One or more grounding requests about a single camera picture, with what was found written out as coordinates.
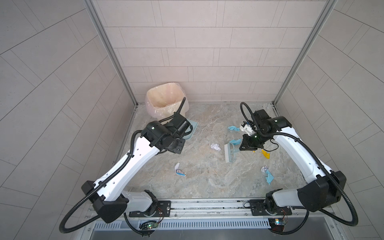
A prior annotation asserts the white crumpled paper scrap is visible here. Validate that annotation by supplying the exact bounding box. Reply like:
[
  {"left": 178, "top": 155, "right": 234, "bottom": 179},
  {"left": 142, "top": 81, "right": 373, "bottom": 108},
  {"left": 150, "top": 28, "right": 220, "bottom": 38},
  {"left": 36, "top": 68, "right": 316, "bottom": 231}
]
[{"left": 210, "top": 144, "right": 221, "bottom": 152}]

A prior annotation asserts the cyan white paper scrap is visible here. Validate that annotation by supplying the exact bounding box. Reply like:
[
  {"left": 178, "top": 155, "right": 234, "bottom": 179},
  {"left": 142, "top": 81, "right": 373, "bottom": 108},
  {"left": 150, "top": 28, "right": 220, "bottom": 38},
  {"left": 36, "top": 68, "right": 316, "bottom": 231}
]
[{"left": 261, "top": 166, "right": 275, "bottom": 185}]

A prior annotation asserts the grey-green plastic dustpan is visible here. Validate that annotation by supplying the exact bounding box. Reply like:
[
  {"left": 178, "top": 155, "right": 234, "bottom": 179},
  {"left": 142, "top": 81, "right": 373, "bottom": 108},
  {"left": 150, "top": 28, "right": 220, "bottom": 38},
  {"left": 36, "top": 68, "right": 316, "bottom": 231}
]
[{"left": 183, "top": 119, "right": 198, "bottom": 140}]

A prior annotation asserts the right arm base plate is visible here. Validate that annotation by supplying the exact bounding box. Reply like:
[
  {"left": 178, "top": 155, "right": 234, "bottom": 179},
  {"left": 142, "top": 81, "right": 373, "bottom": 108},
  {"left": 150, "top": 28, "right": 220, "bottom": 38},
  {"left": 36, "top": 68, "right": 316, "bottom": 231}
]
[{"left": 247, "top": 200, "right": 292, "bottom": 216}]

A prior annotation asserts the grey-green hand brush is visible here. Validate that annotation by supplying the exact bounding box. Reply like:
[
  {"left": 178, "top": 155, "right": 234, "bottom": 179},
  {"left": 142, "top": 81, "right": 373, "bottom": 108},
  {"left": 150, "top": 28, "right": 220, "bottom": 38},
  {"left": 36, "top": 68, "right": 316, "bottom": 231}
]
[{"left": 224, "top": 143, "right": 240, "bottom": 163}]

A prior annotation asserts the circuit board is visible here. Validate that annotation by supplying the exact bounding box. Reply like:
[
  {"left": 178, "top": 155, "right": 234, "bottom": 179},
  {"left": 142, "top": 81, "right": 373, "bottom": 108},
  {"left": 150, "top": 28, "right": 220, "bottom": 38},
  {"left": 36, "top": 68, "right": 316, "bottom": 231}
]
[
  {"left": 268, "top": 218, "right": 287, "bottom": 233},
  {"left": 140, "top": 221, "right": 159, "bottom": 231}
]

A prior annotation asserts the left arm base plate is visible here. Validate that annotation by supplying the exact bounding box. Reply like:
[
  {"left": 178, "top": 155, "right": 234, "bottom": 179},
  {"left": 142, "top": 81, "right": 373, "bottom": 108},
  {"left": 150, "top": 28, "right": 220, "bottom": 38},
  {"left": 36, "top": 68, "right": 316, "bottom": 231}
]
[{"left": 129, "top": 201, "right": 172, "bottom": 218}]

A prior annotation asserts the aluminium mounting rail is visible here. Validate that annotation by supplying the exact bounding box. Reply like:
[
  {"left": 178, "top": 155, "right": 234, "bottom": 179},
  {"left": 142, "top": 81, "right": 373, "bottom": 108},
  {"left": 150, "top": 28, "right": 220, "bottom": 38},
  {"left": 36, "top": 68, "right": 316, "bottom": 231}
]
[{"left": 85, "top": 197, "right": 335, "bottom": 221}]

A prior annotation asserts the lower cyan paper scrap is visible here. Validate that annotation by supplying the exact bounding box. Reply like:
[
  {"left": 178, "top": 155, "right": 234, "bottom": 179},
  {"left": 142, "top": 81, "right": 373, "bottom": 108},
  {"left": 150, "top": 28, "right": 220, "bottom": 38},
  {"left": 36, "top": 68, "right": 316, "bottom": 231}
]
[{"left": 229, "top": 139, "right": 242, "bottom": 146}]

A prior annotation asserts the upper cyan paper scrap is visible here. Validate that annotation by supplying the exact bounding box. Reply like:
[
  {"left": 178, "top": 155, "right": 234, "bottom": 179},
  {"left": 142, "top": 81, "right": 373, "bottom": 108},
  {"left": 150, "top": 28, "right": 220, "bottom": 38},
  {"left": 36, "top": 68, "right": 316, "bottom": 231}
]
[{"left": 228, "top": 126, "right": 240, "bottom": 132}]

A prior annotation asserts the beige trash bin with bag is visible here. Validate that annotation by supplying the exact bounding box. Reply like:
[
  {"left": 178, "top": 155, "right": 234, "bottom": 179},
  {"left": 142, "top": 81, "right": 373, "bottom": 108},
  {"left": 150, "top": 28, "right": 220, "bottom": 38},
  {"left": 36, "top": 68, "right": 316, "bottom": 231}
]
[{"left": 145, "top": 83, "right": 187, "bottom": 120}]

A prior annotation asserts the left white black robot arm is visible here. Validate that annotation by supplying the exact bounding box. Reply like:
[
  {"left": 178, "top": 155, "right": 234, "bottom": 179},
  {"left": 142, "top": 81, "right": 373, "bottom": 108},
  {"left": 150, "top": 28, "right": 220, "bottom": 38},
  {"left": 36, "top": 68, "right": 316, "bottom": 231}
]
[{"left": 59, "top": 97, "right": 194, "bottom": 234}]

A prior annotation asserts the left circuit board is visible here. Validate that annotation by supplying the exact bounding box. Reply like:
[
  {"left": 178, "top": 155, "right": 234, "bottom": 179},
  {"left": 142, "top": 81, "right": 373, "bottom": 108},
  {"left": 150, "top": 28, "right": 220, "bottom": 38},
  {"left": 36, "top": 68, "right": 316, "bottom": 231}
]
[{"left": 140, "top": 221, "right": 159, "bottom": 231}]

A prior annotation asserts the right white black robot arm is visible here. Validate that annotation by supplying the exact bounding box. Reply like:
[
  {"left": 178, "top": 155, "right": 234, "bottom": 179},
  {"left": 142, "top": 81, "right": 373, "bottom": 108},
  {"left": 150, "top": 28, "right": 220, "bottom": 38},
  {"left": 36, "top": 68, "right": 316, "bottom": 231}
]
[{"left": 240, "top": 102, "right": 359, "bottom": 227}]

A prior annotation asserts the white blue-red paper scrap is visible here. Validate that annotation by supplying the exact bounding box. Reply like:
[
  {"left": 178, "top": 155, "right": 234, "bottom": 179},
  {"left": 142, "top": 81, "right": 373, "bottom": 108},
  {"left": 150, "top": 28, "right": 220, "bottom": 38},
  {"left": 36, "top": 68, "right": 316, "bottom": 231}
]
[{"left": 174, "top": 163, "right": 186, "bottom": 177}]

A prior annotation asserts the right circuit board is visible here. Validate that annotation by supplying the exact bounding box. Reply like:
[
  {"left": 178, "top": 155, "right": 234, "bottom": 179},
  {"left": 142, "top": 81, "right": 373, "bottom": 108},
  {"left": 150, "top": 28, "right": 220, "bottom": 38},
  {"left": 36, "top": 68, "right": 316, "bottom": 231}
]
[{"left": 268, "top": 218, "right": 287, "bottom": 233}]

